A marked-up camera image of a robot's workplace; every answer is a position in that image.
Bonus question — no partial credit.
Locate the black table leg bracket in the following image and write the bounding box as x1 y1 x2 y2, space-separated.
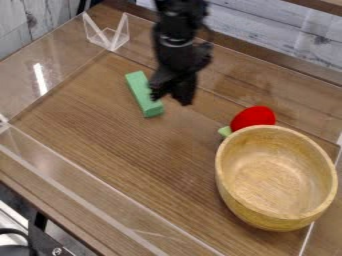
28 212 76 256

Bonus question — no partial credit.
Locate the black cable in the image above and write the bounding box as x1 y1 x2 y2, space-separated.
0 228 32 256

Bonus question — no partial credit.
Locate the green rectangular block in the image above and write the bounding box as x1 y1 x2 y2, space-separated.
126 71 164 118

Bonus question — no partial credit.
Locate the clear acrylic corner bracket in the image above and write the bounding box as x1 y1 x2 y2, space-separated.
82 13 130 52

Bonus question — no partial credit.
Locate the clear acrylic tray wall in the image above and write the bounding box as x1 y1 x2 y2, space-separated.
0 115 224 256

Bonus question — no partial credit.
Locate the red plush strawberry toy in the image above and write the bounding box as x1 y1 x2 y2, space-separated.
218 106 277 138

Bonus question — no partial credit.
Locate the wooden bowl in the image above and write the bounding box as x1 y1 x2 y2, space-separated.
215 125 338 232

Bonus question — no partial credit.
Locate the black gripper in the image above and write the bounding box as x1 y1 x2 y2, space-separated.
148 41 212 106

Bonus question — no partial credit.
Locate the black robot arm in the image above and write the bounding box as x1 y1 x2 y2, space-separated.
148 0 212 106

